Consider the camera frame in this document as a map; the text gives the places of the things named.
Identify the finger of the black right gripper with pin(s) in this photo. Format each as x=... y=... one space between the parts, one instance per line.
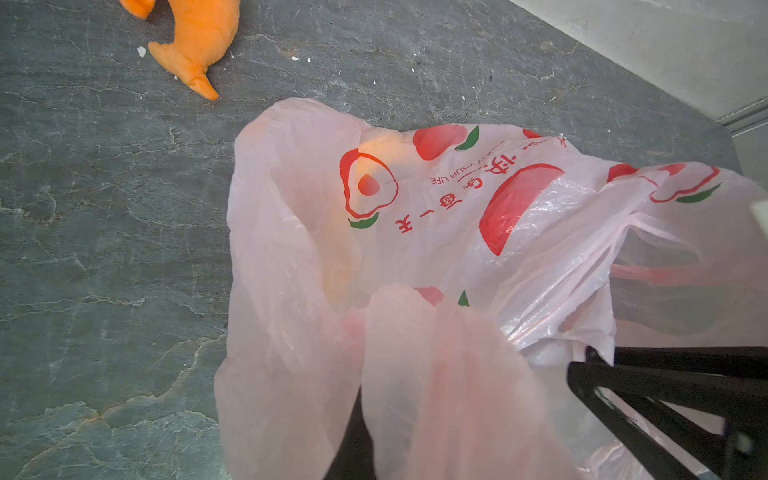
x=632 y=419
x=729 y=382

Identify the orange shark plush toy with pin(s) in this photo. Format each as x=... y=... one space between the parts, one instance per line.
x=203 y=32

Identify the pink plastic bag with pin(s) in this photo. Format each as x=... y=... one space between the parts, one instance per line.
x=442 y=279

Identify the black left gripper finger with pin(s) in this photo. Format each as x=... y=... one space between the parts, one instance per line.
x=354 y=459

